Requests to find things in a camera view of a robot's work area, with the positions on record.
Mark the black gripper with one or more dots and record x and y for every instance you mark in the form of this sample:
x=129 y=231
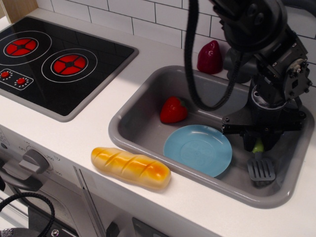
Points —
x=254 y=121

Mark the grey spatula green handle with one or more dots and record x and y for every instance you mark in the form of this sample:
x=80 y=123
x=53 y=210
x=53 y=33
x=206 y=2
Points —
x=260 y=169

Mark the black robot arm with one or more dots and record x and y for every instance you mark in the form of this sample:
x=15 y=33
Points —
x=274 y=59

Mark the blue plastic plate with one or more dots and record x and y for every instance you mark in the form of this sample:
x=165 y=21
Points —
x=200 y=147

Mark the grey plastic sink basin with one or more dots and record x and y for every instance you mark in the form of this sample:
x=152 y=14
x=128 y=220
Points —
x=137 y=128

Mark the dark grey toy faucet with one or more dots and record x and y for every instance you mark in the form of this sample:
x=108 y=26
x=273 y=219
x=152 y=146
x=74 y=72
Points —
x=301 y=19

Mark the red toy strawberry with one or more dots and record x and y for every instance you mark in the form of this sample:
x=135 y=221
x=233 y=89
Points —
x=173 y=110

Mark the dark red toy pepper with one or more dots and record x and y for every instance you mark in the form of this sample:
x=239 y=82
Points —
x=210 y=58

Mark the toy bread loaf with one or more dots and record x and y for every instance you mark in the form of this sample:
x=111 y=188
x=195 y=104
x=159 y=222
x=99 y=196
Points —
x=139 y=170

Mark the black toy stovetop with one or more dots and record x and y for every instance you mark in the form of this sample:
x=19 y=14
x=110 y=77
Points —
x=57 y=71

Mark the grey oven knob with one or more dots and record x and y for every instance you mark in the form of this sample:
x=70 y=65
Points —
x=34 y=162

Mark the wooden side panel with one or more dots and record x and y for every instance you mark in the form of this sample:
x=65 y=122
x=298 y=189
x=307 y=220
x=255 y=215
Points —
x=17 y=9

